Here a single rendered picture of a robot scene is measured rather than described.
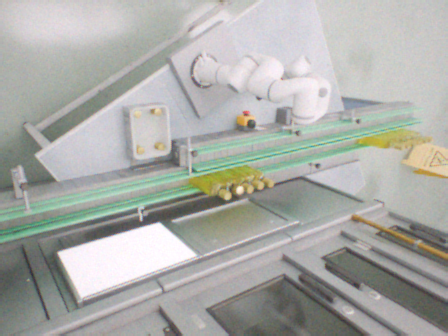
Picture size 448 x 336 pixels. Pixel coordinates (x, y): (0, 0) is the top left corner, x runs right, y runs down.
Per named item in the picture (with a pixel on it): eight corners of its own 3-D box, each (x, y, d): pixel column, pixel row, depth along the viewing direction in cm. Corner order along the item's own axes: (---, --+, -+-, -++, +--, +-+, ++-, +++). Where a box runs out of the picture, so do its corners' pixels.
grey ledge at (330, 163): (226, 188, 204) (239, 195, 196) (226, 172, 202) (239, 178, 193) (345, 156, 254) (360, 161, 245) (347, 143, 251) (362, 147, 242)
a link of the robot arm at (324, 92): (284, 72, 153) (280, 108, 160) (299, 87, 134) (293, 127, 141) (325, 73, 155) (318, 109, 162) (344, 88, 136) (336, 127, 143)
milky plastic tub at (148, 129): (127, 156, 171) (134, 161, 165) (122, 105, 164) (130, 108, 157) (163, 149, 181) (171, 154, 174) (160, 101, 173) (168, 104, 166)
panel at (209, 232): (53, 258, 142) (78, 310, 115) (52, 251, 141) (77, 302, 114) (249, 200, 189) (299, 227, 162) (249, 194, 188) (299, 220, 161)
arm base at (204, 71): (186, 59, 170) (205, 63, 158) (208, 45, 174) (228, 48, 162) (199, 90, 179) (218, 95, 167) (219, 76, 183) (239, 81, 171)
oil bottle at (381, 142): (357, 142, 241) (399, 153, 219) (358, 133, 239) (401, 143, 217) (363, 141, 244) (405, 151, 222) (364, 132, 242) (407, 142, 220)
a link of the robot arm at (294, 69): (313, 77, 168) (299, 62, 164) (293, 91, 174) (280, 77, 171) (313, 61, 179) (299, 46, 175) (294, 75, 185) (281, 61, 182)
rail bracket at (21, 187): (13, 197, 147) (22, 219, 129) (4, 154, 142) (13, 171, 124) (27, 194, 150) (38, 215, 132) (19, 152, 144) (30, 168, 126)
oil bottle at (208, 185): (188, 183, 178) (213, 198, 162) (187, 172, 177) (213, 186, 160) (198, 181, 181) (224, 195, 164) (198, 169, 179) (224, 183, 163)
